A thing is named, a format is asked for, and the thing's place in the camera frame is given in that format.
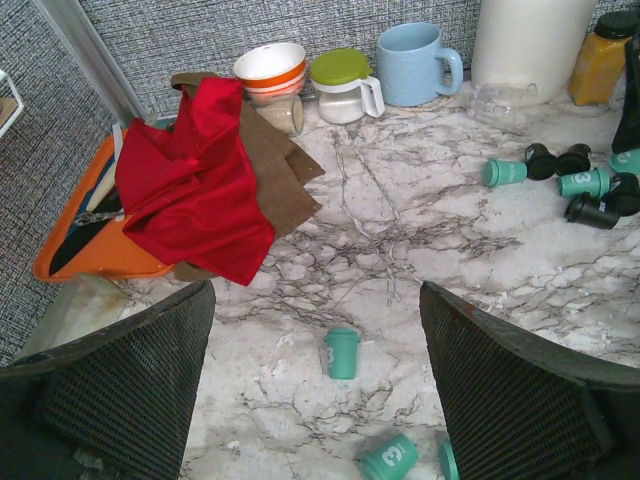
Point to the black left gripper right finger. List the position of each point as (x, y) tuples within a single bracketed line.
[(518, 406)]

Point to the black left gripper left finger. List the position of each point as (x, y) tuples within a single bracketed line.
[(124, 394)]

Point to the teal coffee capsule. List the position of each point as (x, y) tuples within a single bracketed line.
[(497, 173), (448, 465), (342, 353), (392, 461), (595, 182), (626, 162)]

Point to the black coffee capsule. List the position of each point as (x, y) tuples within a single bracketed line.
[(623, 196), (540, 162), (575, 159), (590, 211)]

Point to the orange tray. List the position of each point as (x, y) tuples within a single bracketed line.
[(110, 253)]

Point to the silver ornate spoon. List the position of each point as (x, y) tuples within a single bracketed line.
[(87, 218)]

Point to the black knife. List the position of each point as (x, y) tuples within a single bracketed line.
[(78, 237)]

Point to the red cloth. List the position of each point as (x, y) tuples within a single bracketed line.
[(191, 193)]

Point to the brown felt mat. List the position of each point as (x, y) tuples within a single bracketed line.
[(281, 168)]

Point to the clear wine glass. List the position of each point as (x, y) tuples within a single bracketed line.
[(502, 105)]

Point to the small glass jar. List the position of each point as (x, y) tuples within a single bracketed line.
[(285, 113)]

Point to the yellow spice bottle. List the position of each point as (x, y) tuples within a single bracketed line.
[(602, 59)]

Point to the white thermos jug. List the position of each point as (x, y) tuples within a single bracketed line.
[(519, 43)]

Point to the white orange striped bowl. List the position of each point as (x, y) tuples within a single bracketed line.
[(272, 70)]

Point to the light blue mug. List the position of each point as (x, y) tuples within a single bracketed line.
[(414, 68)]

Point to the glass jar green lid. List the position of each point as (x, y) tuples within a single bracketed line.
[(344, 87)]

